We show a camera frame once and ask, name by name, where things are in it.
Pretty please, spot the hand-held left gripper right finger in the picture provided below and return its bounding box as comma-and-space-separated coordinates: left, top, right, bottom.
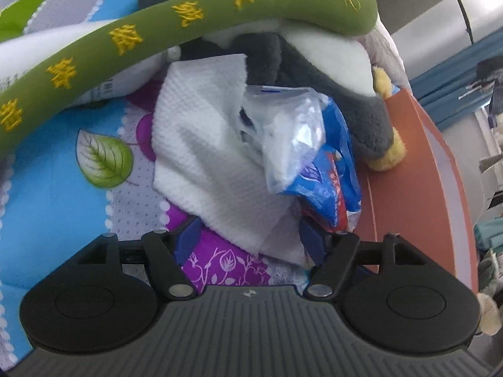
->
298, 220, 431, 298

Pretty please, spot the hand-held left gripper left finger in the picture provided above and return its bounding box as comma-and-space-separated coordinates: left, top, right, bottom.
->
70, 215, 203, 301

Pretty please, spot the blue snack packet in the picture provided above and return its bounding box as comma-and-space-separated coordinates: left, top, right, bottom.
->
275, 98, 363, 233

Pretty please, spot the white paper towel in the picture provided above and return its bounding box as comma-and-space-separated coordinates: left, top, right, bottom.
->
151, 53, 311, 265

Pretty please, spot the clear plastic bag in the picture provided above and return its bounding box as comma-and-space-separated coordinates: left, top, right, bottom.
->
238, 84, 328, 196

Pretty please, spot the grey and white penguin plush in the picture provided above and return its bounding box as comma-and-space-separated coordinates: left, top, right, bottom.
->
137, 0, 407, 172

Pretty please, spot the green spoon-shaped plush toy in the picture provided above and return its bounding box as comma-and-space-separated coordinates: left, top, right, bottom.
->
0, 0, 378, 161

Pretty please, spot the floral striped bed sheet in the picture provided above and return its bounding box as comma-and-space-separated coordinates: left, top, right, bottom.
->
0, 0, 315, 370

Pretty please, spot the white plastic packet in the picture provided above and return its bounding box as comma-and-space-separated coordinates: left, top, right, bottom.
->
0, 19, 181, 107

